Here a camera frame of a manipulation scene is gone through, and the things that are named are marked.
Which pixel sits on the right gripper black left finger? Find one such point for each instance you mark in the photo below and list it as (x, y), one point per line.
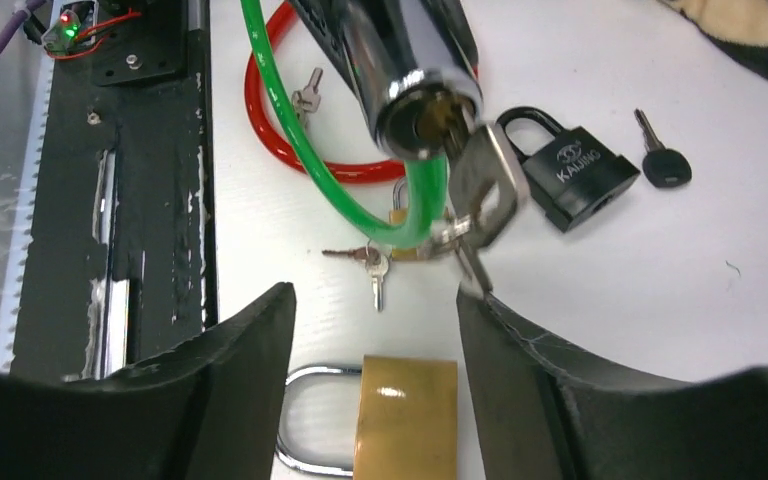
(208, 408)

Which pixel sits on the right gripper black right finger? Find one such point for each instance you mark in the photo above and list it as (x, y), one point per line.
(547, 409)

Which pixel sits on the large brass padlock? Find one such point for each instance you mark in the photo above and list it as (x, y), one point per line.
(407, 421)

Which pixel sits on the white toothed cable duct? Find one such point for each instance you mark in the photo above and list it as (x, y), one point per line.
(21, 231)

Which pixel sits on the black floral patterned cloth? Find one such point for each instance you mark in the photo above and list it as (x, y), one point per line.
(739, 28)

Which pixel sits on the green lock keys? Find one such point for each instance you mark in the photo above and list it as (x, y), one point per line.
(486, 188)

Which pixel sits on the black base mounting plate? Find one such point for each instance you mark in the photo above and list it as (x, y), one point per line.
(122, 265)

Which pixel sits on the small brass padlock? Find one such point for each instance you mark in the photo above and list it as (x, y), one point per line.
(397, 215)

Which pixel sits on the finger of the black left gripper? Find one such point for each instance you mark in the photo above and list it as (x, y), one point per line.
(453, 16)
(326, 22)

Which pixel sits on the black Kajing padlock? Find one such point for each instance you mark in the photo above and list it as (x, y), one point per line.
(573, 176)

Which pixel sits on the black head padlock key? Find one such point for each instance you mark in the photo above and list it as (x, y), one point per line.
(664, 168)

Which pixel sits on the green cable lock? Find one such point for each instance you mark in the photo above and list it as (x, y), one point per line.
(405, 58)

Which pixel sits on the red lock keys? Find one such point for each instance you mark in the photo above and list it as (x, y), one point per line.
(306, 101)

